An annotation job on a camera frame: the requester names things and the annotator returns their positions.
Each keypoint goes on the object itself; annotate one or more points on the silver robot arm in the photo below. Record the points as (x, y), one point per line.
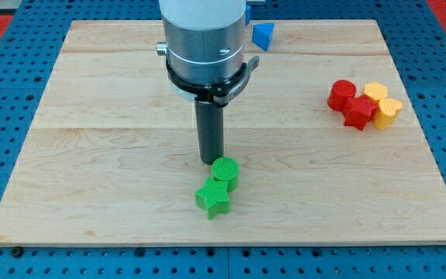
(204, 47)

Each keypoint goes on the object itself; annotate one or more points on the blue block behind arm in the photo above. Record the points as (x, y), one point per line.
(248, 11)

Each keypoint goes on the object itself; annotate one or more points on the green star block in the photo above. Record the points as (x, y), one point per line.
(213, 197)

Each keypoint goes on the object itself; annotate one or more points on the red star block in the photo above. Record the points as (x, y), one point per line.
(358, 112)

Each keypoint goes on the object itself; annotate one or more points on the yellow heart block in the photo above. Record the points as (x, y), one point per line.
(388, 110)

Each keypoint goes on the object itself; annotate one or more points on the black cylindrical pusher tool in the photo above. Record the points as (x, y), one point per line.
(210, 131)

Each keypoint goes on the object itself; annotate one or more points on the green cylinder block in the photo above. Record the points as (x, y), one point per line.
(226, 169)

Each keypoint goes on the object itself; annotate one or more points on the blue triangle block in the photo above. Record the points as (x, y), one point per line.
(262, 35)

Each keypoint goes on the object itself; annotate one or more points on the wooden board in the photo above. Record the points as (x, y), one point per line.
(111, 157)

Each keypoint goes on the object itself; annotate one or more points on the red cylinder block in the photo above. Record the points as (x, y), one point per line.
(340, 92)

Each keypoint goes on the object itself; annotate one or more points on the yellow hexagon block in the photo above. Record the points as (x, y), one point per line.
(375, 91)

